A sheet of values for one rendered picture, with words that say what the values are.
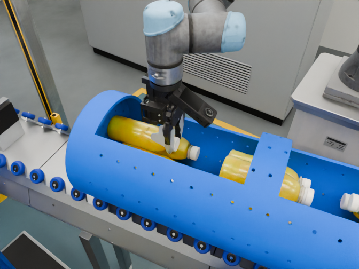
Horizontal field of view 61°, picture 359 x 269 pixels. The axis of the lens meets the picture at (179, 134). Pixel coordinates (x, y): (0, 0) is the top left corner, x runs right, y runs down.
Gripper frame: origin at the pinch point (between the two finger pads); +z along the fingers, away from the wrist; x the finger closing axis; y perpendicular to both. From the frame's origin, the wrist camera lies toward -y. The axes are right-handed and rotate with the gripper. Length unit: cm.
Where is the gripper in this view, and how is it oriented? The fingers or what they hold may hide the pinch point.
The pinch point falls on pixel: (175, 144)
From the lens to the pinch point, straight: 79.9
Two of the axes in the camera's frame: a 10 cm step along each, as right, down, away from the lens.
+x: -4.0, 6.3, -6.6
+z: 0.0, 7.2, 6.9
